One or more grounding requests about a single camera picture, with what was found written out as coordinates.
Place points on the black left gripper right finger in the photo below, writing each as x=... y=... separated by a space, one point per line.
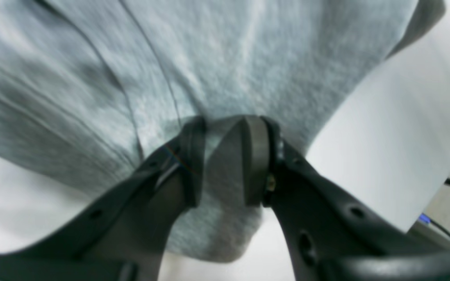
x=331 y=235

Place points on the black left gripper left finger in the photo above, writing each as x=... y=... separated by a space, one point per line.
x=122 y=235

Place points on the grey T-shirt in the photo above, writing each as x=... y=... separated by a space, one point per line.
x=90 y=88

